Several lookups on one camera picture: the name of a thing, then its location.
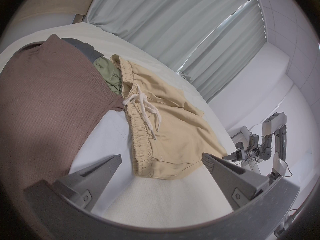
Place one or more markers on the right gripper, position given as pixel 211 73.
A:
pixel 241 155

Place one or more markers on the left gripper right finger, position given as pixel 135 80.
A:
pixel 232 181

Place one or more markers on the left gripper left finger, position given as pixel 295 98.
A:
pixel 95 181

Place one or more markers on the tan shorts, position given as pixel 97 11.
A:
pixel 170 134

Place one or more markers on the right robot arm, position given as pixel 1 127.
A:
pixel 280 139

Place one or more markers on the bed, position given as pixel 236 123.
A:
pixel 160 66

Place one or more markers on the brown garment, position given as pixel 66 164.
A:
pixel 50 104

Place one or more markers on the pale green curtain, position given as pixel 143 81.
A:
pixel 162 16
pixel 232 59

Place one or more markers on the green garment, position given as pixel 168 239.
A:
pixel 110 74

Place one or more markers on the black garment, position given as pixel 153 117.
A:
pixel 85 49

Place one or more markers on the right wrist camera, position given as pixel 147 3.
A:
pixel 239 145

